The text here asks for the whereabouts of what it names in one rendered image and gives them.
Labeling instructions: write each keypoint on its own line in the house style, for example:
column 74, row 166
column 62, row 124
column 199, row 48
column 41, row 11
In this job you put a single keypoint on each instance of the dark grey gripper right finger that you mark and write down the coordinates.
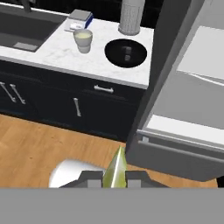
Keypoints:
column 137, row 177

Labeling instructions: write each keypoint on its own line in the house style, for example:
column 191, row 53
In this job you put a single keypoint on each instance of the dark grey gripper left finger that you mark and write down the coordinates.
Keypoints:
column 87, row 177

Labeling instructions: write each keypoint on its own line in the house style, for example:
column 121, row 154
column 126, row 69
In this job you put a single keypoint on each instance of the yellow-green lemon wedge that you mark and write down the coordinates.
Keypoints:
column 115, row 172

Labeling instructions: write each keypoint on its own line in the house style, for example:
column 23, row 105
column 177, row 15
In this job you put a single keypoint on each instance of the grey fridge drawer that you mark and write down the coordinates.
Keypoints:
column 175, row 159

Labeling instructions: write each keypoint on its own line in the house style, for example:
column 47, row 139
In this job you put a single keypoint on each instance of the grey fridge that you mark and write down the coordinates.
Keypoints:
column 180, row 87

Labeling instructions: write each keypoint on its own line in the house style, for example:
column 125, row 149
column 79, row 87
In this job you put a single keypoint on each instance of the grey ice cube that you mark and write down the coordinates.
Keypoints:
column 127, row 49
column 127, row 57

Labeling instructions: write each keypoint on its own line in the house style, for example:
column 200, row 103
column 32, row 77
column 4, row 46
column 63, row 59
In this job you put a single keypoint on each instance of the black ice bowl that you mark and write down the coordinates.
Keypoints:
column 116, row 55

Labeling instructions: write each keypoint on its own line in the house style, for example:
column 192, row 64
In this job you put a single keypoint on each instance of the glass of lemonade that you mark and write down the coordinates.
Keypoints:
column 83, row 39

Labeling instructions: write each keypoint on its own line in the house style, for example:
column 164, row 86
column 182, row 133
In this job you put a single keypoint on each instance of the white round object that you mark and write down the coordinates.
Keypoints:
column 68, row 172

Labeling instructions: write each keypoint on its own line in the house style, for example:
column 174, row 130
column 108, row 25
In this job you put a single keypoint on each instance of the dark cupboard drawer front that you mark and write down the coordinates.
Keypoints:
column 128, row 94

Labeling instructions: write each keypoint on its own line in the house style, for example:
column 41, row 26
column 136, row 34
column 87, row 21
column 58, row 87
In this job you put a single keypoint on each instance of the small white flat object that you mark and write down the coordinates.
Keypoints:
column 74, row 27

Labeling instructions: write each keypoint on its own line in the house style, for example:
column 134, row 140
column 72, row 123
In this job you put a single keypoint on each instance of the grey and blue box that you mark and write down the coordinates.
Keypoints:
column 81, row 17

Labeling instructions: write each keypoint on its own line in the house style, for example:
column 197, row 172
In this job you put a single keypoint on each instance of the grey ribbed cylinder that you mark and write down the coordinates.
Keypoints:
column 131, row 16

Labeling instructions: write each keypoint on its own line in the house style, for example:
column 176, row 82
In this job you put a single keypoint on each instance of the dark grey sink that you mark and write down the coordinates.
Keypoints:
column 23, row 27

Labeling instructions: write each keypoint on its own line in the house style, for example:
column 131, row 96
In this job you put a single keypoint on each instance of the dark tap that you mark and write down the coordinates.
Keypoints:
column 26, row 4

